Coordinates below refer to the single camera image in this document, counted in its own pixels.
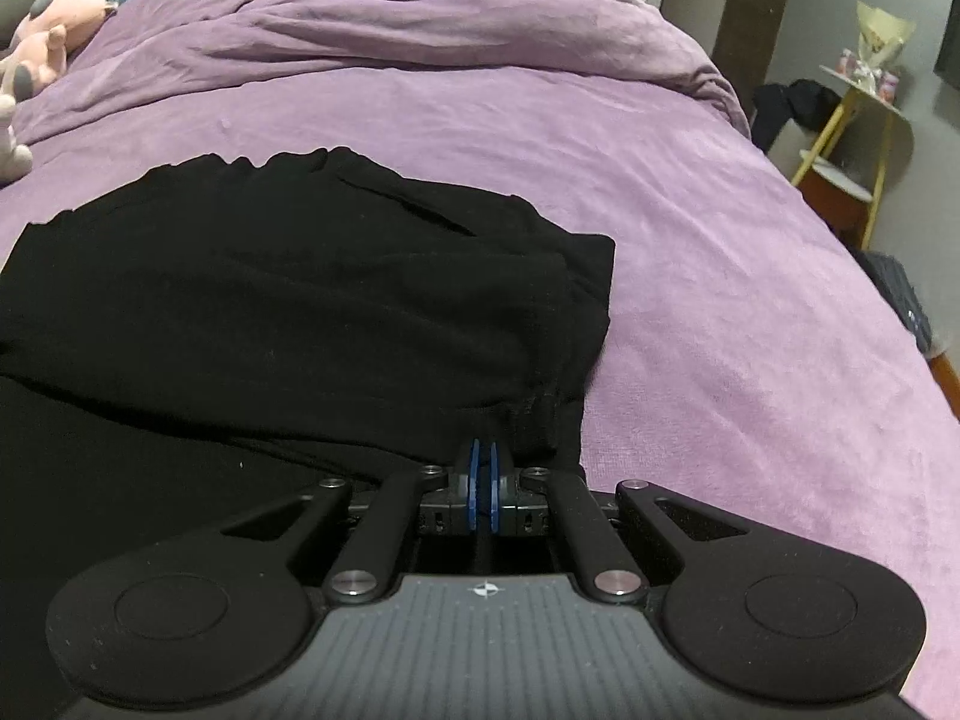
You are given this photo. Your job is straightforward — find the pink plush toy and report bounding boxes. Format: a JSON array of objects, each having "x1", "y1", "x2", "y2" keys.
[{"x1": 0, "y1": 0, "x2": 121, "y2": 102}]

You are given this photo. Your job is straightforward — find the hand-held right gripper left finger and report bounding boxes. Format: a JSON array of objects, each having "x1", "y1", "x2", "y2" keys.
[{"x1": 222, "y1": 440, "x2": 482, "y2": 605}]

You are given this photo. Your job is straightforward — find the dark checked cloth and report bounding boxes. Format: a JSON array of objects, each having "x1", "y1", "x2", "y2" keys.
[{"x1": 853, "y1": 246, "x2": 935, "y2": 355}]

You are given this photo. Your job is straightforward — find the dark wooden pillar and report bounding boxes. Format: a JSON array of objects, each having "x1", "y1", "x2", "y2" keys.
[{"x1": 712, "y1": 0, "x2": 800, "y2": 115}]

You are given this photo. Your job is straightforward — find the dark wall screen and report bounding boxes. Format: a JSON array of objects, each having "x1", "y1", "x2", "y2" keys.
[{"x1": 933, "y1": 13, "x2": 960, "y2": 82}]

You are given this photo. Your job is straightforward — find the yellow side table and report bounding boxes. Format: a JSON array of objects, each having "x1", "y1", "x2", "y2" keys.
[{"x1": 791, "y1": 64, "x2": 916, "y2": 250}]

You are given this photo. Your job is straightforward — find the white plush toy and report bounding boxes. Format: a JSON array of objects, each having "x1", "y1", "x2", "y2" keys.
[{"x1": 0, "y1": 94, "x2": 35, "y2": 185}]

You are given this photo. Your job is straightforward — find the purple blanket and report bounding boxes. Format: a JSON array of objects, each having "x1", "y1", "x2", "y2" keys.
[{"x1": 0, "y1": 0, "x2": 960, "y2": 720}]

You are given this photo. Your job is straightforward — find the brown box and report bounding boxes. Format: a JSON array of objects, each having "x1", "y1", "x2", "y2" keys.
[{"x1": 795, "y1": 165, "x2": 875, "y2": 242}]

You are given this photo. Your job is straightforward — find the dark clothes heap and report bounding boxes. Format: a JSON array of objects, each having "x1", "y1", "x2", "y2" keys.
[{"x1": 750, "y1": 79, "x2": 845, "y2": 152}]

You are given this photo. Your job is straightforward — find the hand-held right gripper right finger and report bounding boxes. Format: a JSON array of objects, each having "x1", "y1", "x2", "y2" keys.
[{"x1": 484, "y1": 440, "x2": 752, "y2": 605}]

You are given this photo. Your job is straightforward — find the black pants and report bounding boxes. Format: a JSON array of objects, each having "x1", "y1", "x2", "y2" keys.
[{"x1": 0, "y1": 148, "x2": 617, "y2": 720}]

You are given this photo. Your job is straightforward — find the cream wrapped bouquet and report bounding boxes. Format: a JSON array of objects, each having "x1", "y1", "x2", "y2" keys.
[{"x1": 847, "y1": 0, "x2": 918, "y2": 92}]

